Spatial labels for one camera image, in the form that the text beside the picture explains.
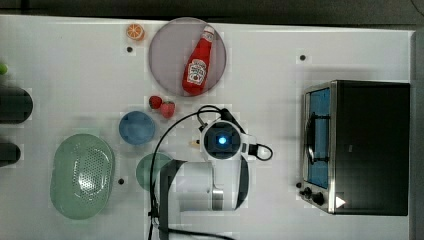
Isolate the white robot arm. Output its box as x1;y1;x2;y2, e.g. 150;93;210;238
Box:
155;120;257;212

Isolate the black toaster oven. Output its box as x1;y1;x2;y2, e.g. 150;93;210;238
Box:
297;80;410;216

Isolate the light red strawberry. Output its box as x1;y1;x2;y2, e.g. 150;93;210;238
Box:
160;101;175;119

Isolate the red ketchup bottle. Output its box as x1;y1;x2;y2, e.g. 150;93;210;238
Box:
182;25;215;95

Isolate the dark red strawberry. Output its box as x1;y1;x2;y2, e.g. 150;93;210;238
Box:
149;95;163;109

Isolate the blue bowl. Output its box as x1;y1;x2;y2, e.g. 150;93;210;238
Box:
119;111;156;145

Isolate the orange slice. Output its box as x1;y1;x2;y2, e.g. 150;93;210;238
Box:
126;23;145;41

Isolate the green oval colander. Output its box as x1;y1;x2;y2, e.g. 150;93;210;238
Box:
50;134;115;220

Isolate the black frying pan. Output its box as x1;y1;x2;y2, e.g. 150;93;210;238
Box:
0;87;33;124

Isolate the black cylinder pot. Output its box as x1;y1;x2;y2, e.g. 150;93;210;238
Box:
0;143;21;167

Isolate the green pear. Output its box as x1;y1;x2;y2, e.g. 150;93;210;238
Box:
0;63;8;75

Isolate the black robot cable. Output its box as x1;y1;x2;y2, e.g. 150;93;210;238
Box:
147;105;274;240

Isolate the green cup with handle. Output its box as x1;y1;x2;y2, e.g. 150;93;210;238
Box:
136;152;172;191

